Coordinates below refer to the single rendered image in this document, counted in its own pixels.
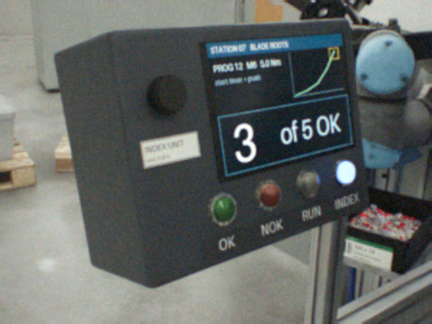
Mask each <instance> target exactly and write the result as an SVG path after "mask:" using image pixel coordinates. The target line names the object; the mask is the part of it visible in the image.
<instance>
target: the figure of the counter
mask: <svg viewBox="0 0 432 324"><path fill-rule="evenodd" d="M216 118H217V123H218V131H219V136H220V141H221V151H222V155H223V165H224V170H225V178H227V177H230V176H236V175H239V174H245V173H247V172H251V171H254V170H260V169H262V168H265V167H270V155H269V150H268V140H267V135H266V124H265V119H264V114H263V108H256V109H253V110H249V111H241V112H236V113H229V114H225V115H217V116H216Z"/></svg>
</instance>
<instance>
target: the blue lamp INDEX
mask: <svg viewBox="0 0 432 324"><path fill-rule="evenodd" d="M354 176H355V167H354V165H353V163H352V162H351V160H348V159H346V158H341V159H339V161H338V162H337V164H336V165H335V180H336V181H337V183H338V185H341V186H346V185H350V184H351V183H352V181H353V178H354Z"/></svg>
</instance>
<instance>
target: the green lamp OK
mask: <svg viewBox="0 0 432 324"><path fill-rule="evenodd" d="M208 214H209V219H210V220H211V222H212V223H213V224H215V225H216V226H226V225H228V224H229V223H231V221H232V220H233V219H234V217H235V214H236V202H235V200H234V198H233V197H232V196H231V195H230V194H228V193H225V192H220V193H218V194H216V195H214V197H212V198H211V201H210V202H209V206H208Z"/></svg>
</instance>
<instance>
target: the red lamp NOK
mask: <svg viewBox="0 0 432 324"><path fill-rule="evenodd" d="M280 199H281V190H280V186H279V185H278V184H277V183H276V182H275V181H274V180H270V179H265V180H263V181H262V182H261V183H260V184H259V185H258V187H257V188H256V204H257V205H258V207H259V208H261V210H264V211H269V210H274V209H275V207H277V205H279V203H280Z"/></svg>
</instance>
